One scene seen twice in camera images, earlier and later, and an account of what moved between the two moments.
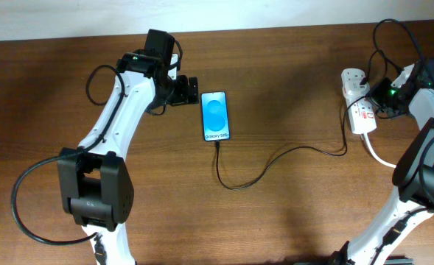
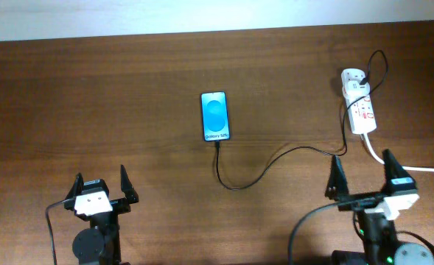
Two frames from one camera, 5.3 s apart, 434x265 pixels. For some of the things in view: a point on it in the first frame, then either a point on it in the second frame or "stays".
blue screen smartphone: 215,116 stays
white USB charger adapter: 353,89 stays
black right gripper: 374,95 -> 340,188
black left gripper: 183,94 -> 121,204
